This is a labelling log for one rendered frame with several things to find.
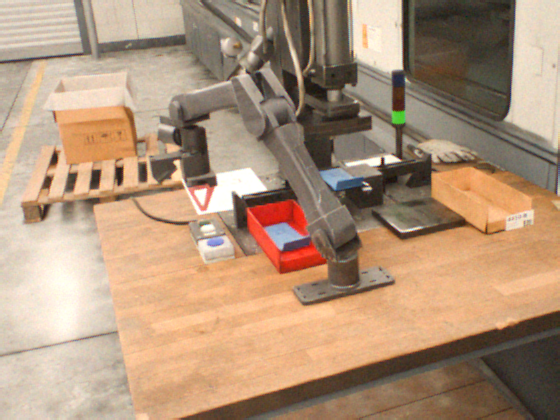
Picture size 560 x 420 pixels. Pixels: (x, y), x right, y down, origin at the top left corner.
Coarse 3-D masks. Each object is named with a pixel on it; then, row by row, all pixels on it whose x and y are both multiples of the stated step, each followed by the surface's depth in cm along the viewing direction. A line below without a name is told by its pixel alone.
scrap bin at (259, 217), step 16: (256, 208) 164; (272, 208) 165; (288, 208) 167; (256, 224) 156; (272, 224) 167; (288, 224) 166; (304, 224) 160; (256, 240) 159; (272, 240) 145; (272, 256) 147; (288, 256) 150; (304, 256) 144; (320, 256) 146; (288, 272) 144
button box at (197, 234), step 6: (132, 198) 190; (138, 204) 184; (144, 210) 180; (150, 216) 176; (156, 216) 175; (168, 222) 172; (174, 222) 171; (180, 222) 171; (186, 222) 171; (192, 222) 164; (198, 222) 164; (216, 222) 164; (192, 228) 161; (198, 228) 161; (216, 228) 160; (192, 234) 161; (198, 234) 158; (204, 234) 158; (210, 234) 157; (216, 234) 157; (222, 234) 158; (198, 240) 156
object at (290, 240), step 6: (264, 228) 164; (270, 228) 164; (276, 228) 164; (282, 228) 163; (288, 228) 163; (270, 234) 161; (282, 234) 160; (288, 234) 160; (294, 234) 160; (276, 240) 157; (282, 240) 157; (288, 240) 151; (294, 240) 151; (300, 240) 152; (306, 240) 153; (282, 246) 152; (288, 246) 152; (294, 246) 153; (300, 246) 154; (282, 252) 152
